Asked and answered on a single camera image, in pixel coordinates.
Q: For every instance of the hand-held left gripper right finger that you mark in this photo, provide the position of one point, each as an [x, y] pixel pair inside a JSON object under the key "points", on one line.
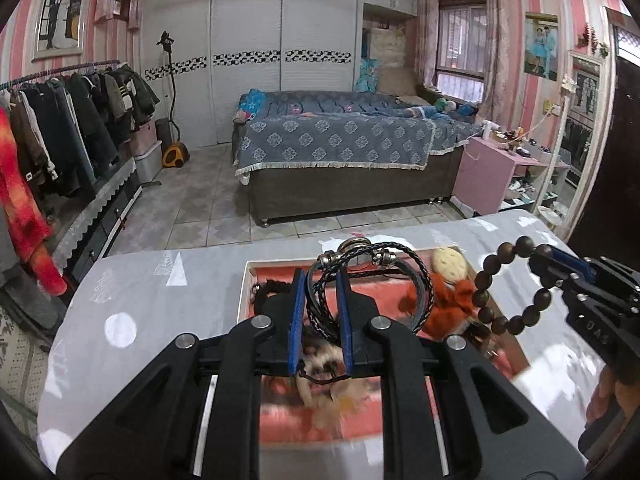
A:
{"points": [[344, 320]]}

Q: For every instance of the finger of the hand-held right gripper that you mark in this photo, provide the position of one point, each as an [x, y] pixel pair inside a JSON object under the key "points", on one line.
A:
{"points": [[560, 282], [565, 261]]}

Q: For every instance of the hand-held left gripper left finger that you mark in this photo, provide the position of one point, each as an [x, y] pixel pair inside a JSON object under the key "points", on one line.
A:
{"points": [[297, 320]]}

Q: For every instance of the white box with brick lining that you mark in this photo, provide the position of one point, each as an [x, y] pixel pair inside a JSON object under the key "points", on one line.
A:
{"points": [[387, 296]]}

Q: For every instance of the person's right hand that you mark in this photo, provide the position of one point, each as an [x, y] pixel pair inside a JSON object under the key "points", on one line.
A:
{"points": [[602, 395]]}

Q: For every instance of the black scrunchie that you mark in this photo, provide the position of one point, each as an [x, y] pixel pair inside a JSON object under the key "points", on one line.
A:
{"points": [[267, 287]]}

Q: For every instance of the orange plush accessory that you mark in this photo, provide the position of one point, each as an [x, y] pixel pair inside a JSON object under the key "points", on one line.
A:
{"points": [[445, 310]]}

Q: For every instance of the yellow pineapple plush clip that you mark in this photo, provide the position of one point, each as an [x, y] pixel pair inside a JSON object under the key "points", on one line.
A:
{"points": [[450, 262]]}

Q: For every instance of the dark wooden door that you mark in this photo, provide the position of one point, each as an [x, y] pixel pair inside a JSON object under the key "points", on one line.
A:
{"points": [[625, 160]]}

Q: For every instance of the pink cabinet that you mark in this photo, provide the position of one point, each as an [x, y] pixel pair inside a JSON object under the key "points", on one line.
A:
{"points": [[480, 175]]}

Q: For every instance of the brown bed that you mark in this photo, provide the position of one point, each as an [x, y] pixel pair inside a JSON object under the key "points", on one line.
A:
{"points": [[325, 195]]}

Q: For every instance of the white framed standing mirror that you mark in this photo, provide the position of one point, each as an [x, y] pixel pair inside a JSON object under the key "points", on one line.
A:
{"points": [[607, 110]]}

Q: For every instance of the blue patterned bedspread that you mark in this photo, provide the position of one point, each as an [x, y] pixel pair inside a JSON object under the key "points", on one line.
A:
{"points": [[325, 142]]}

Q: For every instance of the plush toys on windowsill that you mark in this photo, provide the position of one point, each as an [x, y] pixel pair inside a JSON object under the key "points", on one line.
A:
{"points": [[455, 107]]}

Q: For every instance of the yellow garment steamer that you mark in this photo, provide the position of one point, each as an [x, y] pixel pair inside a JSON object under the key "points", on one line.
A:
{"points": [[175, 155]]}

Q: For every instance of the plastic storage box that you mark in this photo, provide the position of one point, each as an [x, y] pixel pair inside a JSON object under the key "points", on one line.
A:
{"points": [[147, 160]]}

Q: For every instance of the blue clothes pile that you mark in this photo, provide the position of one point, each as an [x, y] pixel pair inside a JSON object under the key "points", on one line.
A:
{"points": [[250, 105]]}

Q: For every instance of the pink curtain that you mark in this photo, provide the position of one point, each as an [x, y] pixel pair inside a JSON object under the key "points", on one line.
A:
{"points": [[427, 30], [496, 50]]}

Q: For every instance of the low cabinet with lace cover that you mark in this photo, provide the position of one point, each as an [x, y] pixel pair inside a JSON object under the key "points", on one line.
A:
{"points": [[100, 200]]}

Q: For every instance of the blue hanging fabric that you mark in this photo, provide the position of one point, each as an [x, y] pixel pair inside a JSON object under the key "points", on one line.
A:
{"points": [[367, 75]]}

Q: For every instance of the barred window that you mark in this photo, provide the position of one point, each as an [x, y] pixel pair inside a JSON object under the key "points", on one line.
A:
{"points": [[460, 35]]}

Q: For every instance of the orange red fuzzy coat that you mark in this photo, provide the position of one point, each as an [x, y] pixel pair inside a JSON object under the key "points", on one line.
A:
{"points": [[20, 200]]}

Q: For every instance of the white sliding wardrobe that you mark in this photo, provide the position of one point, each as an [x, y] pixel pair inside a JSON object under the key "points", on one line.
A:
{"points": [[250, 20]]}

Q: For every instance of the row of hanging clothes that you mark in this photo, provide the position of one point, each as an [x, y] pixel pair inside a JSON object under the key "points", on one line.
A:
{"points": [[75, 110]]}

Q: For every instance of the couple wall poster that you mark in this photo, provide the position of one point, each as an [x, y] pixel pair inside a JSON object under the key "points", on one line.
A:
{"points": [[541, 45]]}

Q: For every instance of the clothes rack rail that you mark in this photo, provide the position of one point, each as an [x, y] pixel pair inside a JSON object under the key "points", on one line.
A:
{"points": [[50, 71]]}

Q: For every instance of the framed wedding wall poster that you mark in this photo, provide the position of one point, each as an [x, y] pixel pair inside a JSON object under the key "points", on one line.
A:
{"points": [[60, 15]]}

